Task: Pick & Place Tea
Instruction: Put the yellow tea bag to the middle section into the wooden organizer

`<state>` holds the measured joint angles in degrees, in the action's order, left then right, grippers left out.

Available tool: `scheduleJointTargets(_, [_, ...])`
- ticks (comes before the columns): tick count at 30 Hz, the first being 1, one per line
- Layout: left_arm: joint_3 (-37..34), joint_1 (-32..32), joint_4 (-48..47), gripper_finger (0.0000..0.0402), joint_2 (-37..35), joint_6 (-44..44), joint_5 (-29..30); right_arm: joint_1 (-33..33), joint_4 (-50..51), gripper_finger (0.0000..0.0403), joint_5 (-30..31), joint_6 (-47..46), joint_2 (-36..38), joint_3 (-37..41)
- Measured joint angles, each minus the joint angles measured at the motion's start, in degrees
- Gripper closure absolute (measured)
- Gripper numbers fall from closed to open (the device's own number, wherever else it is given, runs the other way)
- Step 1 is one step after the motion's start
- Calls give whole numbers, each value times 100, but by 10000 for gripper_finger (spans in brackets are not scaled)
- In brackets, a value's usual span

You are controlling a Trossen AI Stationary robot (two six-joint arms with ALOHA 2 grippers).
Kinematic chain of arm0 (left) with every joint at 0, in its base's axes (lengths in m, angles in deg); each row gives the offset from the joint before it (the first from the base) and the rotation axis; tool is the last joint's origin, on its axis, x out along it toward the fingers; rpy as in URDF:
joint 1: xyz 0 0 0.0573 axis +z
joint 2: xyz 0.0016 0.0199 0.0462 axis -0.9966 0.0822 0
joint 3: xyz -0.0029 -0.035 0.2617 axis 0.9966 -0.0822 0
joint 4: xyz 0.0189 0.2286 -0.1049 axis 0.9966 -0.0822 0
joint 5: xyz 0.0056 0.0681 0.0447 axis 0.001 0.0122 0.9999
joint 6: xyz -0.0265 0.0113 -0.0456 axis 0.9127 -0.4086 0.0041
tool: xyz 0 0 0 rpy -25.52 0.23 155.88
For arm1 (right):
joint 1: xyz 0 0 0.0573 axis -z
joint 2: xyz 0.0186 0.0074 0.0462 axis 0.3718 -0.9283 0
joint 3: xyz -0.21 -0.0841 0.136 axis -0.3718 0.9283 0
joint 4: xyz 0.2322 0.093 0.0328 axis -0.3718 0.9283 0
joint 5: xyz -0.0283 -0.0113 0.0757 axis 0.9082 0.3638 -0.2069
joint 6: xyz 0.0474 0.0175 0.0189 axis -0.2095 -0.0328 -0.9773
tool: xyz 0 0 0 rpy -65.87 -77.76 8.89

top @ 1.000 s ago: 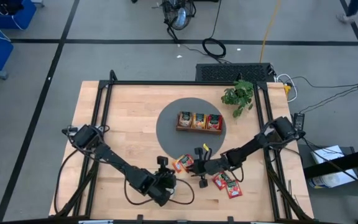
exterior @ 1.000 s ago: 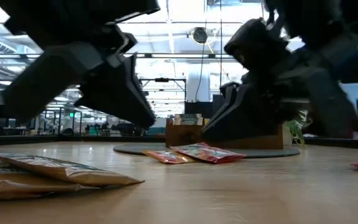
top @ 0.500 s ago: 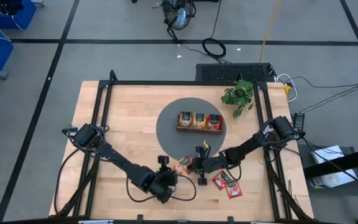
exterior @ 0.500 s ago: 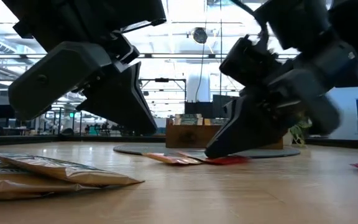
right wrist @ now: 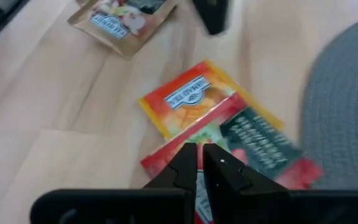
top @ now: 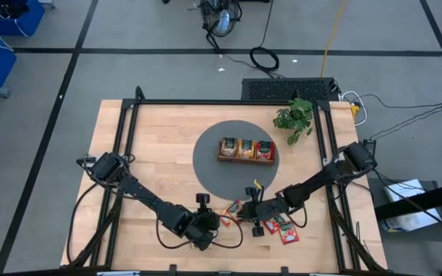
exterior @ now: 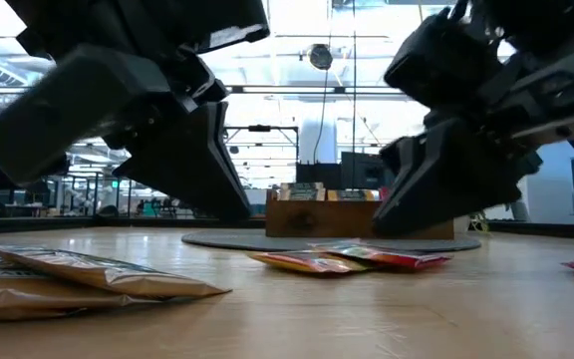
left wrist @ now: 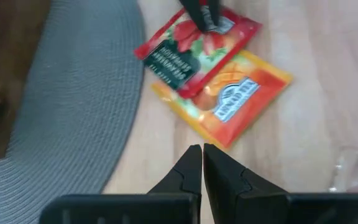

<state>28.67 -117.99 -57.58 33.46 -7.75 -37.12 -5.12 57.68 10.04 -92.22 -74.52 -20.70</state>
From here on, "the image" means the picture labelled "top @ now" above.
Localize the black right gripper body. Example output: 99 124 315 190
243 186 285 238

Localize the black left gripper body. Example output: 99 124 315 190
188 193 216 252

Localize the mango magic tea packet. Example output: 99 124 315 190
223 199 244 228
238 139 257 159

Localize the vanilla cinnamon apple tea packet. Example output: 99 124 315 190
220 137 239 157

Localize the grey round woven placemat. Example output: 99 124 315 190
192 120 280 202

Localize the wooden three-compartment tray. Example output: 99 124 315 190
216 137 276 167

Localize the potted green plant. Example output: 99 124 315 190
272 97 315 146

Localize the black perforated computer case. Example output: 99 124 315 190
241 77 341 103

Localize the white paper box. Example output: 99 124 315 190
381 178 442 232

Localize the black beam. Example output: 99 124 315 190
374 179 442 222

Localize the black floor fan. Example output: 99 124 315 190
199 0 244 51

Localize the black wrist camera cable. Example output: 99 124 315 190
285 205 308 229
155 214 244 250

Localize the black metal table frame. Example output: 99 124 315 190
60 86 389 274

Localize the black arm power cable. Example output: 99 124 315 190
66 182 100 265

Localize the coiled black cable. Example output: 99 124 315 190
248 0 281 74

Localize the yellow cable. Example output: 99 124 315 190
319 0 348 79

